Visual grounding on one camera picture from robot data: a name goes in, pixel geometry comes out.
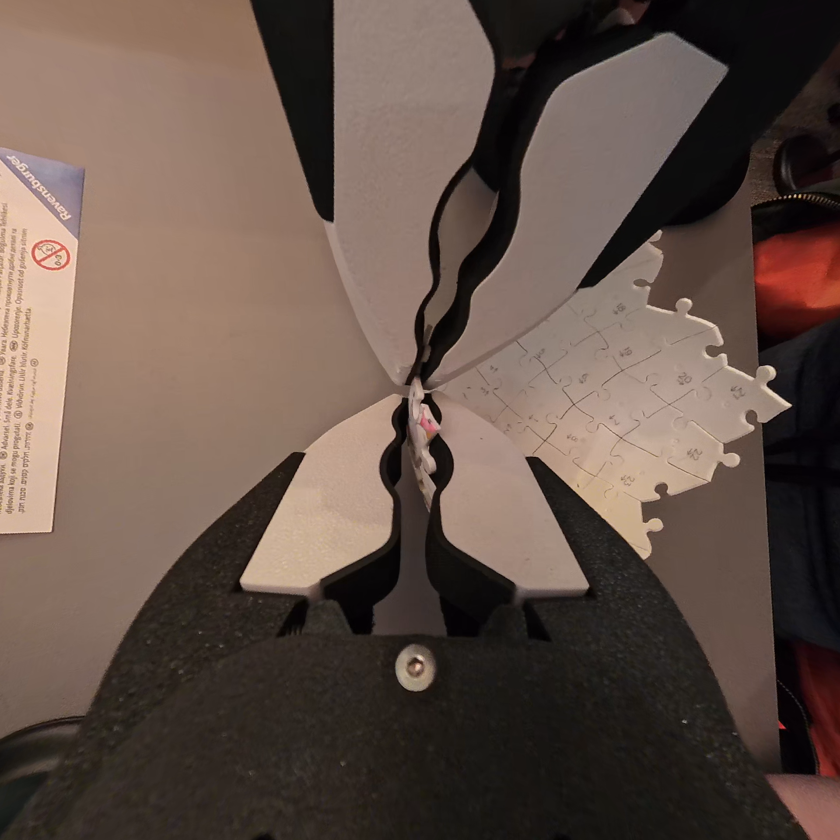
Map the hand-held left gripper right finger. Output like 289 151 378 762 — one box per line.
425 392 592 631

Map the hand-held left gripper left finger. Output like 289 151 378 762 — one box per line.
239 395 404 631

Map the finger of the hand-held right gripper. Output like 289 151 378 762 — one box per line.
425 31 731 385
325 0 496 385

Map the half built puzzle ball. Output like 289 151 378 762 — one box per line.
403 230 793 562

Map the black round ball stand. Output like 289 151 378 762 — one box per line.
0 718 83 808

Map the black chair caster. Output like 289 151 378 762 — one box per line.
773 134 829 194

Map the black jacket with orange lining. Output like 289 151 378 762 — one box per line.
751 197 840 775

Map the person's dark blue shirt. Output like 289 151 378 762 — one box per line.
758 322 840 647

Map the white instruction leaflet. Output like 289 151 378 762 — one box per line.
0 147 86 534

